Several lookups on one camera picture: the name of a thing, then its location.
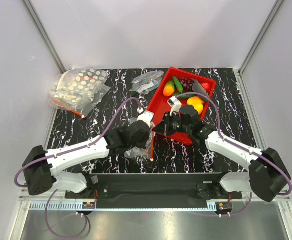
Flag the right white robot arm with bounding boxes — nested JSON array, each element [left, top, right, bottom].
[[154, 106, 292, 202]]

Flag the red toy apple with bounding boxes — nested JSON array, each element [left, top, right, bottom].
[[201, 82, 211, 93]]

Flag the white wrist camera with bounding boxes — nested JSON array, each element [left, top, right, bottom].
[[167, 96, 182, 116], [137, 111, 154, 127]]

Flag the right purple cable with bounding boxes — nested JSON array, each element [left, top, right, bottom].
[[173, 92, 292, 217]]

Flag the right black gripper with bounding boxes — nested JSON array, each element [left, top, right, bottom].
[[152, 112, 191, 137]]

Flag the red plastic tray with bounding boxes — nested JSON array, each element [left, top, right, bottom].
[[145, 67, 217, 146]]

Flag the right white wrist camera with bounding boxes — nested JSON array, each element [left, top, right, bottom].
[[167, 96, 182, 116]]

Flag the green toy cucumber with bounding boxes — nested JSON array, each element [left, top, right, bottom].
[[172, 76, 183, 94], [174, 93, 195, 100]]

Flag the yellow toy lemon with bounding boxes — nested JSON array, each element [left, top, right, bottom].
[[186, 96, 204, 106], [193, 103, 204, 115]]

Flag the right connector board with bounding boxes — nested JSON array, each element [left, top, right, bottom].
[[217, 202, 232, 211]]

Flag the stack of zip bags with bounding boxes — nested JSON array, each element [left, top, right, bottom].
[[49, 68, 110, 119]]

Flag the aluminium slotted rail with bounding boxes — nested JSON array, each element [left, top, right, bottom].
[[29, 201, 94, 211]]

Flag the orange zip top bag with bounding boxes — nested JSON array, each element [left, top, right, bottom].
[[124, 123, 156, 162]]

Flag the orange green toy mango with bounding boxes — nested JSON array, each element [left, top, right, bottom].
[[163, 80, 175, 97]]

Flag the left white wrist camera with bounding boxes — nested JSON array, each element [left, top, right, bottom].
[[137, 111, 154, 127]]

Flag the purple toy grapes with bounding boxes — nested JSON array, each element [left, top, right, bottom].
[[179, 77, 194, 92]]

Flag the connector board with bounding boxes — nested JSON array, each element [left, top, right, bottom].
[[82, 201, 96, 210], [217, 202, 232, 211]]

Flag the left connector board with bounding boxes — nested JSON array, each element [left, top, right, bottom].
[[82, 201, 96, 210]]

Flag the grey toy fish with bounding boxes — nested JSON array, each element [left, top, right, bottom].
[[191, 78, 210, 102]]

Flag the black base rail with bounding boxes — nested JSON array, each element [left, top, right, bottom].
[[65, 173, 242, 211]]

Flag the clear bag with contents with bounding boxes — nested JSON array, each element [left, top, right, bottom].
[[130, 70, 164, 95]]

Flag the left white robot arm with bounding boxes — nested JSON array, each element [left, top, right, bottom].
[[22, 119, 151, 198]]

